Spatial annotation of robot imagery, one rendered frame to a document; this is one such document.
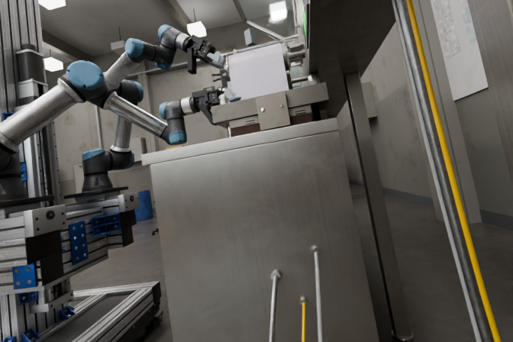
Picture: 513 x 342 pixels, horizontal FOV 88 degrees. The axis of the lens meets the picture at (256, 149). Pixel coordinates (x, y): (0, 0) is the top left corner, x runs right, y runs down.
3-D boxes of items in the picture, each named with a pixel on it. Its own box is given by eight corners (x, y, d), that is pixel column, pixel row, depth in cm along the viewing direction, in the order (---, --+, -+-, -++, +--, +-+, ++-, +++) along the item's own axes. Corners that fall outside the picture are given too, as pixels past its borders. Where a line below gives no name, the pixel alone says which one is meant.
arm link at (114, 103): (73, 98, 118) (172, 152, 133) (68, 89, 108) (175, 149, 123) (89, 78, 122) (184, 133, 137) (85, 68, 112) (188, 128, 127)
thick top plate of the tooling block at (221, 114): (227, 129, 109) (224, 114, 109) (325, 109, 102) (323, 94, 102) (213, 123, 93) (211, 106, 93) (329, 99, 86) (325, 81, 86)
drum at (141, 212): (157, 216, 751) (153, 188, 757) (147, 219, 700) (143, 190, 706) (140, 218, 757) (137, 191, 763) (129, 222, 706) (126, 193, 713)
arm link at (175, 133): (185, 145, 125) (182, 122, 126) (189, 141, 115) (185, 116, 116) (167, 146, 122) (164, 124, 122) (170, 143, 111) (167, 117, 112)
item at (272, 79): (237, 117, 112) (230, 75, 114) (291, 105, 108) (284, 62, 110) (236, 117, 112) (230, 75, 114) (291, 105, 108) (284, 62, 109)
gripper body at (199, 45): (211, 42, 117) (190, 31, 119) (202, 59, 117) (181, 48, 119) (217, 50, 124) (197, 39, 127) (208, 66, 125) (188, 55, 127)
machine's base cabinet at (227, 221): (275, 232, 330) (265, 163, 337) (328, 226, 319) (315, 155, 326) (182, 436, 83) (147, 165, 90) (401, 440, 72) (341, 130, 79)
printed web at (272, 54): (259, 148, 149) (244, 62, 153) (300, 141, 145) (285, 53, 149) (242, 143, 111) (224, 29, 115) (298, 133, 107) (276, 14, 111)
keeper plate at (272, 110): (261, 130, 90) (256, 99, 90) (291, 125, 88) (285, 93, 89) (260, 130, 87) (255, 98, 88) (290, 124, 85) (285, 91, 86)
